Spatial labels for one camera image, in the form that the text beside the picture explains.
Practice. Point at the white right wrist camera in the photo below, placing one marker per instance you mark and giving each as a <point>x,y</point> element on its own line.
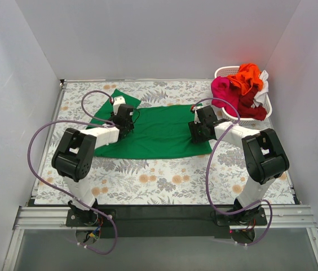
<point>194,110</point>

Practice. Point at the magenta t-shirt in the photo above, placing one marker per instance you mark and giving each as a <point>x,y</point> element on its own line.
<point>221,88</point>

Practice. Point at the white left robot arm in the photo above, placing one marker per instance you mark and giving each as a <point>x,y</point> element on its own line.
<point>75,152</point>

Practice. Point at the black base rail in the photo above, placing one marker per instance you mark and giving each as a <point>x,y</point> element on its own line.
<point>169,221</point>

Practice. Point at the dark red t-shirt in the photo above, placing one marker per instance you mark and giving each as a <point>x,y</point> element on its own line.
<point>244,104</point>

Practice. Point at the green t-shirt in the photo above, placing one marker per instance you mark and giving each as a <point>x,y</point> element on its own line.
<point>159,133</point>

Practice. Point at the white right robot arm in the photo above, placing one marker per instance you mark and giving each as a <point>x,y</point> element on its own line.
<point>265,158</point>

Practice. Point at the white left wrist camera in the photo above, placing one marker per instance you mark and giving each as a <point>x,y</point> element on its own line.
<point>116,102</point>

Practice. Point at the orange t-shirt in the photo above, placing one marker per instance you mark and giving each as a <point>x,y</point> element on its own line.
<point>247,78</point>

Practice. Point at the white perforated laundry basket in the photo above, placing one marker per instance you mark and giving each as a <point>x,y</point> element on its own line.
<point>231,70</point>

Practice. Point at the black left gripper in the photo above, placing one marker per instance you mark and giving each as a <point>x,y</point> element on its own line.
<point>129,127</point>

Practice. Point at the floral patterned table mat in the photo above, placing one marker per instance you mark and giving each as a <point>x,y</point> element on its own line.
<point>192,180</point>

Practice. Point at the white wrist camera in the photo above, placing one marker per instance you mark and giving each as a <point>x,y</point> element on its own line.
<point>194,110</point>
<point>116,102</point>

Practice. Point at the white t-shirt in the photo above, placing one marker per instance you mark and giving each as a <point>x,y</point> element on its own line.
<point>260,97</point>

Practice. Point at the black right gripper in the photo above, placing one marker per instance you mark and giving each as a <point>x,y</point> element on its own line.
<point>194,135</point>

